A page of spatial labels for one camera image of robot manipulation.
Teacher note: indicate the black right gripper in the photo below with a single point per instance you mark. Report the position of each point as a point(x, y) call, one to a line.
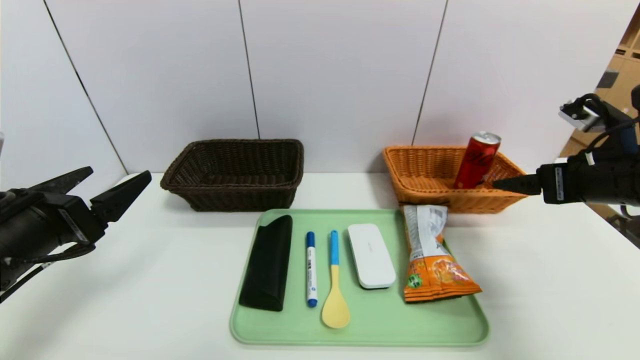
point(557, 183)

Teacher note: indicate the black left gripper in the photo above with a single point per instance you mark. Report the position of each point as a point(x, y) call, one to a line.
point(75, 217)

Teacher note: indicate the red soda can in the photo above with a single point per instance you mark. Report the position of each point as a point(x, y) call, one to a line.
point(476, 160)

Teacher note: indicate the orange snack bag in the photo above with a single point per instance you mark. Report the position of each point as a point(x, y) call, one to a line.
point(432, 270)

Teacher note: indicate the white rectangular case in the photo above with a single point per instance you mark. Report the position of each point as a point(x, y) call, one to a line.
point(371, 255)

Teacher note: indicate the black glasses case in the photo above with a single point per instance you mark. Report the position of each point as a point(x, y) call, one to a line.
point(267, 265)

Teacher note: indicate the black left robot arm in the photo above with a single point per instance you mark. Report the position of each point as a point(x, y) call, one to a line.
point(30, 230)

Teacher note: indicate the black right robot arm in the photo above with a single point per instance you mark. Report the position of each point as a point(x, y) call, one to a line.
point(615, 180)

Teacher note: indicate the orange wicker basket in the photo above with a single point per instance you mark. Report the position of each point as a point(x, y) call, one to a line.
point(425, 197)

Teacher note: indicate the dark brown wicker basket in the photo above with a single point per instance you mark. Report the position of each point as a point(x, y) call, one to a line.
point(235, 195)

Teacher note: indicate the white side table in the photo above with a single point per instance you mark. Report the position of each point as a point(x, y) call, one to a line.
point(625, 212)

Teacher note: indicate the small black rectangular plate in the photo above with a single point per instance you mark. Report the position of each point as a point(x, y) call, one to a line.
point(607, 80)

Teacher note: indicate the light wooden cabinet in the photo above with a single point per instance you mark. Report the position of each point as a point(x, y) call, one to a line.
point(625, 60)

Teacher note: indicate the light green plastic tray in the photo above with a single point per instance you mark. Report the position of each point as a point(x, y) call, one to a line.
point(390, 320)

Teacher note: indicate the blue white marker pen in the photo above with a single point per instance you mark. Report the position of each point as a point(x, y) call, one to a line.
point(311, 270)

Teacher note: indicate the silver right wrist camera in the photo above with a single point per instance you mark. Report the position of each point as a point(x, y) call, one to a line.
point(580, 116)

